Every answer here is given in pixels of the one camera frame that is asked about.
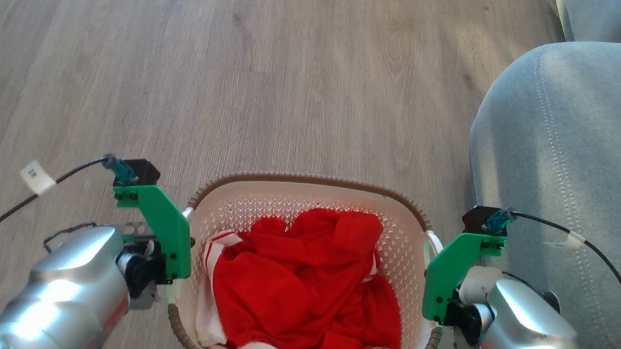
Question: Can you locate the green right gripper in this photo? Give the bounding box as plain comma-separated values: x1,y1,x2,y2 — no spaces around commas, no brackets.
415,225,509,349

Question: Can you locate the red and white sports jersey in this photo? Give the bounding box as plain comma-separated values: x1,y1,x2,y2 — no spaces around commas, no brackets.
190,189,421,349

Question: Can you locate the grey fabric sofa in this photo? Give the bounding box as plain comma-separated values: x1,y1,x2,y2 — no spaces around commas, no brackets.
438,0,621,349

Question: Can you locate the white paper cable tag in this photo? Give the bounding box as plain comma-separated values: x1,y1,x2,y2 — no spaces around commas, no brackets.
17,158,60,198

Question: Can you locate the white tape cable tag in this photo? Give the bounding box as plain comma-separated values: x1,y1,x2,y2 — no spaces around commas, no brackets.
544,228,588,252

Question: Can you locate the white perforated brown-rimmed laundry basket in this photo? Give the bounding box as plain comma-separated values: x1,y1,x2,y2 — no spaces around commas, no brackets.
161,156,463,349

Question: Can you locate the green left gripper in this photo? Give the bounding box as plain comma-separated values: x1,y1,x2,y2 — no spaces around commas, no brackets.
96,178,204,318

